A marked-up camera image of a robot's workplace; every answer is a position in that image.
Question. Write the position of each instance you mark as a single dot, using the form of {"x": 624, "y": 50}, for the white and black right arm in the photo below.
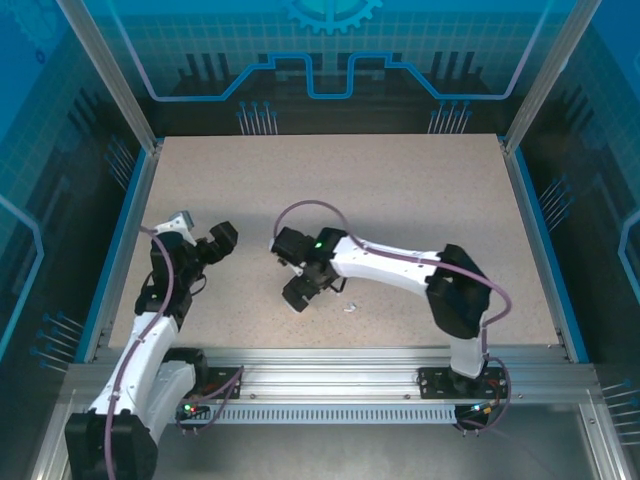
{"x": 390, "y": 270}

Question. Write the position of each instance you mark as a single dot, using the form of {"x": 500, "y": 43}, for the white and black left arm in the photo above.
{"x": 145, "y": 360}

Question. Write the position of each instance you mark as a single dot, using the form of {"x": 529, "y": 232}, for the small circuit board with LEDs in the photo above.
{"x": 480, "y": 409}
{"x": 192, "y": 410}

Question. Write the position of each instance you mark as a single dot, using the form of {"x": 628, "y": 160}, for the aluminium side rail blue strip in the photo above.
{"x": 540, "y": 250}
{"x": 137, "y": 200}

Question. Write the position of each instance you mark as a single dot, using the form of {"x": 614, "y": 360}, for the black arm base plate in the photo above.
{"x": 220, "y": 381}
{"x": 435, "y": 382}

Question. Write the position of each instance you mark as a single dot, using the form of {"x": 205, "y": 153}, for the long aluminium base rail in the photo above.
{"x": 325, "y": 372}

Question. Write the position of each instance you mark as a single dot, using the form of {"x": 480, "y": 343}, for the aluminium frame post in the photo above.
{"x": 115, "y": 75}
{"x": 545, "y": 75}

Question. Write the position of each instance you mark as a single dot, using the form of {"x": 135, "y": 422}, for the aluminium frame rail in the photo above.
{"x": 600, "y": 440}
{"x": 52, "y": 445}

